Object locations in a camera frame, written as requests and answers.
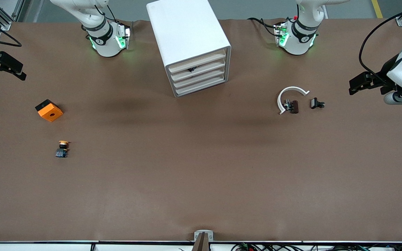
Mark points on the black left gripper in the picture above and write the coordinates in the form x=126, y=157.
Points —
x=384, y=72

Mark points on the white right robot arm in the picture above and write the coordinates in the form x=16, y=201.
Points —
x=105, y=42

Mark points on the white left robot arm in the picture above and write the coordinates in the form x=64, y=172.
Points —
x=302, y=38

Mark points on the small black electrical component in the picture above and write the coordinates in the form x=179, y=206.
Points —
x=314, y=103

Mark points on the white curved plastic part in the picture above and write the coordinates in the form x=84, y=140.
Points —
x=293, y=88

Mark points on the dark brown electrical component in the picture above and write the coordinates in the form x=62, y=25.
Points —
x=294, y=106

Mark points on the white table edge strip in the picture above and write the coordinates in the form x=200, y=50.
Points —
x=47, y=246

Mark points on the brown table mat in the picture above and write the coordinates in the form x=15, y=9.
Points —
x=201, y=174

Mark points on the orange button enclosure box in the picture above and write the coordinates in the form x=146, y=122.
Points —
x=51, y=113

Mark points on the yellow push button switch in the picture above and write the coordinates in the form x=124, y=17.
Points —
x=61, y=152

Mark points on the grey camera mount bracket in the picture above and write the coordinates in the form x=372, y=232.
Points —
x=197, y=235

